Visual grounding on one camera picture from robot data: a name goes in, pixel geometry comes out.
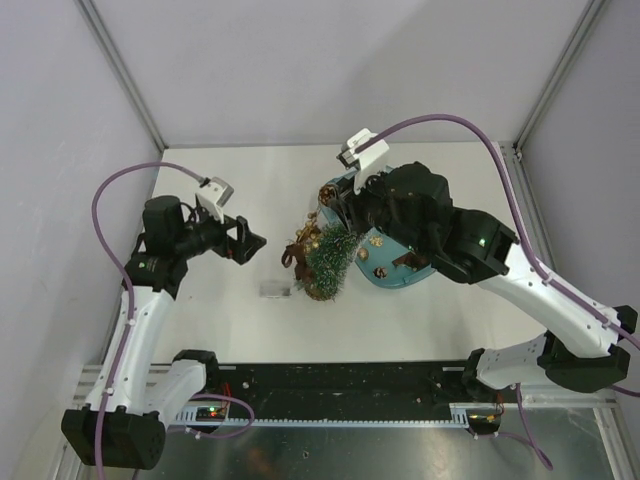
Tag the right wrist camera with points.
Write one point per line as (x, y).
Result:
(366, 155)

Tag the grey slotted cable duct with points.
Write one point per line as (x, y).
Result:
(199, 417)

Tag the teal plastic tray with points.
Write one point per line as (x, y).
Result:
(383, 261)

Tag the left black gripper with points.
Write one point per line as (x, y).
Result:
(241, 248)

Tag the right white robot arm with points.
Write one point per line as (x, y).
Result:
(579, 350)

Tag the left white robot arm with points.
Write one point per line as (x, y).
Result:
(123, 422)

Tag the brown ribbon bow garland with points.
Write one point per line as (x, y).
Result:
(296, 252)

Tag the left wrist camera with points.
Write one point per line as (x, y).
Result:
(212, 196)

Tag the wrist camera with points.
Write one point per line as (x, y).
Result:
(366, 155)
(212, 196)

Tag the small green christmas tree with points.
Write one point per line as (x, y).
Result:
(328, 257)

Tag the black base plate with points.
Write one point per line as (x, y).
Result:
(366, 390)

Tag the brown ribbon bow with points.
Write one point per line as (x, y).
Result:
(408, 260)

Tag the clear battery box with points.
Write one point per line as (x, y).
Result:
(275, 289)

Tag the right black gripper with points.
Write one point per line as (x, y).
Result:
(358, 193)

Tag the small frosted pine cone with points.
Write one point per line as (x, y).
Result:
(380, 272)

